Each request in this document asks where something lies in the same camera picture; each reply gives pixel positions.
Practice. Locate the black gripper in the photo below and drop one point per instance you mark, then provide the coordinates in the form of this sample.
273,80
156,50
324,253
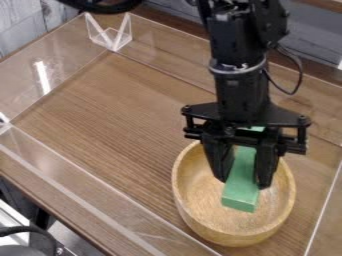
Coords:
244,118

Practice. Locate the green rectangular block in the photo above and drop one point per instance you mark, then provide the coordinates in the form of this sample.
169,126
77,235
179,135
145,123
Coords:
240,191

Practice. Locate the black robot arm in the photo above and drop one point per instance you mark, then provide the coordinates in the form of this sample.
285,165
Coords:
244,28

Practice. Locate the brown wooden bowl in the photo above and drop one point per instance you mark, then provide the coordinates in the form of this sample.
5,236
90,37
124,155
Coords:
219,224

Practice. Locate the clear acrylic tray wall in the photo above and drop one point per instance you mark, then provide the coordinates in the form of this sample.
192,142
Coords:
93,132

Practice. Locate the clear acrylic corner bracket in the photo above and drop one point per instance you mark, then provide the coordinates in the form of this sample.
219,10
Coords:
109,38

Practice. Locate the black metal table frame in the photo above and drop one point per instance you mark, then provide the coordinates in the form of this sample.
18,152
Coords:
30,232

